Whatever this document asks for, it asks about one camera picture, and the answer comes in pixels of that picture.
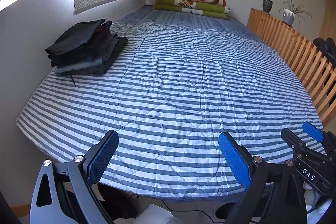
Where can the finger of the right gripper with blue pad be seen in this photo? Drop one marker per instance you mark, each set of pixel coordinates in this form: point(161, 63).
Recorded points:
point(327, 139)
point(293, 141)

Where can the wooden slatted bed rail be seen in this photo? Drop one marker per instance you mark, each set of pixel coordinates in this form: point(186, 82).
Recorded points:
point(310, 66)

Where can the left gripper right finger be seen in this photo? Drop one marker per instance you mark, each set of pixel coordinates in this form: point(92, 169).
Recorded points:
point(240, 161)

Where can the potted spider plant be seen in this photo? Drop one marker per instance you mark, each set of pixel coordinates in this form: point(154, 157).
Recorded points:
point(290, 12)

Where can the green folded blanket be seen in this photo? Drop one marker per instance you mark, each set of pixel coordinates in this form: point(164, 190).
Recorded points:
point(193, 7)

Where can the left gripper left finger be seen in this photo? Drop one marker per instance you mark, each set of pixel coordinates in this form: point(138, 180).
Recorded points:
point(99, 156)

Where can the blue white striped bed quilt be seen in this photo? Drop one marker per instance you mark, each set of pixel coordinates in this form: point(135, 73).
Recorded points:
point(180, 82)

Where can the stack of folded dark clothes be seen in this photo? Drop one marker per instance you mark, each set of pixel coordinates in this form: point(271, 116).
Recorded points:
point(86, 49)

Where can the dark ceramic vase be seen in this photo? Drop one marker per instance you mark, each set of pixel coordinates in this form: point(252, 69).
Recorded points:
point(267, 6)

